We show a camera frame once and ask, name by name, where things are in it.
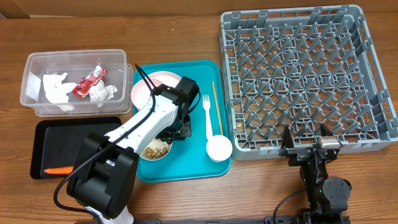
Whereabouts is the black tray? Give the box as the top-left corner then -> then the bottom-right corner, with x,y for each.
30,116 -> 121,179

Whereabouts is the red snack wrapper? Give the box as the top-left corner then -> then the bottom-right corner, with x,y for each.
72,65 -> 109,100

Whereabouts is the clear plastic bin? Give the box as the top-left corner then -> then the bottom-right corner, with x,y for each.
20,49 -> 132,117

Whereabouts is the teal plastic tray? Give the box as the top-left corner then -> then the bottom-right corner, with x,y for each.
136,60 -> 231,183

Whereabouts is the white plastic fork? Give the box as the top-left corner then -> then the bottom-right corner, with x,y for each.
202,95 -> 213,140

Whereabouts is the small pink plate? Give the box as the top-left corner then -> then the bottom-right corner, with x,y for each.
131,80 -> 150,110

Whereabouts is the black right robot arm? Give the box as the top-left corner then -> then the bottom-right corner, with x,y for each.
272,124 -> 352,224

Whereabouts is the wooden chopstick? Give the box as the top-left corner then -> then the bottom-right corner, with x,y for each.
212,81 -> 224,136

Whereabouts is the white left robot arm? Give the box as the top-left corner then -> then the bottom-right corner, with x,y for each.
66,77 -> 200,223

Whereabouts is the white cup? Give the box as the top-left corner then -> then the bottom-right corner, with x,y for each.
206,135 -> 233,162

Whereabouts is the large pink plate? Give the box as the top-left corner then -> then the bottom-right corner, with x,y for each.
149,71 -> 182,88

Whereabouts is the grey dishwasher rack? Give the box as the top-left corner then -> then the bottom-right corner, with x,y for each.
220,4 -> 397,161

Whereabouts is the orange carrot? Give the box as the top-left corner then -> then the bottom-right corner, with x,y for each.
44,166 -> 73,175

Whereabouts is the white bowl with peanuts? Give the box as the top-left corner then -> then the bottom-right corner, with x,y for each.
140,139 -> 172,161

